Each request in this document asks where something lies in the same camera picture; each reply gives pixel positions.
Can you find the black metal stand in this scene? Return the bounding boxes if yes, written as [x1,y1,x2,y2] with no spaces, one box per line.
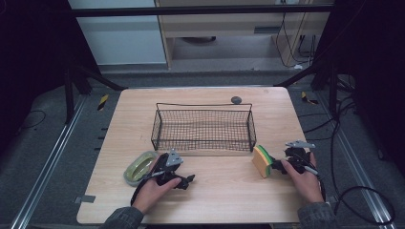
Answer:
[62,61,129,126]
[272,58,340,117]

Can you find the aluminium floor rail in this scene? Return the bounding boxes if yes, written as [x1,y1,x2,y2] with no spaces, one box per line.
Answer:
[9,94,88,229]
[317,91,399,229]

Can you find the white cabinet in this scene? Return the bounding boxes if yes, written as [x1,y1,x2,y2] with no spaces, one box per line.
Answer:
[67,0,169,67]

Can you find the black looped floor cable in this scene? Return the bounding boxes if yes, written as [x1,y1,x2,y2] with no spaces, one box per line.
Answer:
[298,74,396,226]

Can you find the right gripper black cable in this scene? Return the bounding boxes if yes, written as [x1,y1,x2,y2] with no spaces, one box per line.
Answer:
[302,164,328,202]

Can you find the black wire mesh basket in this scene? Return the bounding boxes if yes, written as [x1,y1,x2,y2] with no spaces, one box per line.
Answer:
[150,102,258,153]

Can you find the person's left hand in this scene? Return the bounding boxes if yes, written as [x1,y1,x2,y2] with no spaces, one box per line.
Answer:
[131,155,182,215]

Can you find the yellow black floor tape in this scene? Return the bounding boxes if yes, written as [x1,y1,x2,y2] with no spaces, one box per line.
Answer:
[96,94,110,112]
[300,91,320,106]

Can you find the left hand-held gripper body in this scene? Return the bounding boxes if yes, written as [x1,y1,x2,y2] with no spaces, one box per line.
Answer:
[155,148,185,187]

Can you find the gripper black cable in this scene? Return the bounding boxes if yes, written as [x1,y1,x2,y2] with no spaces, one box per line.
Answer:
[130,170,166,207]
[302,164,328,202]

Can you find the grey tape piece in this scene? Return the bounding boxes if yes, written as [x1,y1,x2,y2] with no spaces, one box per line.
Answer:
[73,194,96,204]

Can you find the black hanging desk cables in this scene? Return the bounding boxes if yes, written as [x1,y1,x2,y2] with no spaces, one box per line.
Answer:
[274,11,319,69]

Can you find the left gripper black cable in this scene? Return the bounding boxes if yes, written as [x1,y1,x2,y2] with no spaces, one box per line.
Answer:
[130,170,166,207]

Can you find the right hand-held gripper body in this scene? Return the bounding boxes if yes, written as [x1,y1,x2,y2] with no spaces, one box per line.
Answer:
[280,139,317,175]

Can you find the green and yellow sponge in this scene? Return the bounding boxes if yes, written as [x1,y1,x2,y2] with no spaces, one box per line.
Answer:
[251,144,275,179]

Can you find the thin black floor cable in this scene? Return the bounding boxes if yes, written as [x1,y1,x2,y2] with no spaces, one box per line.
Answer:
[18,109,48,131]

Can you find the person's right hand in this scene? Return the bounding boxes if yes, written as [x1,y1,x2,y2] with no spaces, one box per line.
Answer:
[280,152,325,205]

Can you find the dark curtain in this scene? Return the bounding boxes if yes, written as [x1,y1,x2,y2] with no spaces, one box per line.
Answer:
[0,0,100,156]
[313,0,405,177]

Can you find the black horizontal bar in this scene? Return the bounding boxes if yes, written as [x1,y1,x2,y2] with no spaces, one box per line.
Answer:
[68,4,335,18]

